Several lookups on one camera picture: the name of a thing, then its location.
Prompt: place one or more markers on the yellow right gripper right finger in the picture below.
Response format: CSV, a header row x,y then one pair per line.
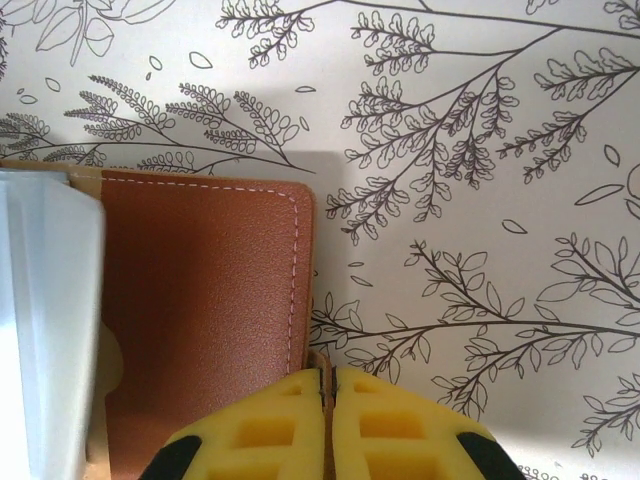
x,y
390,440

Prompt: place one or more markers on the brown leather card holder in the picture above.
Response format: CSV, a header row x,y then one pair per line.
x,y
200,275

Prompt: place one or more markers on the floral patterned table cover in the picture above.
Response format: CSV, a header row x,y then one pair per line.
x,y
450,50

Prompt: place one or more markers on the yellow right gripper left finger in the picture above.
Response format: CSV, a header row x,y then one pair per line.
x,y
260,440

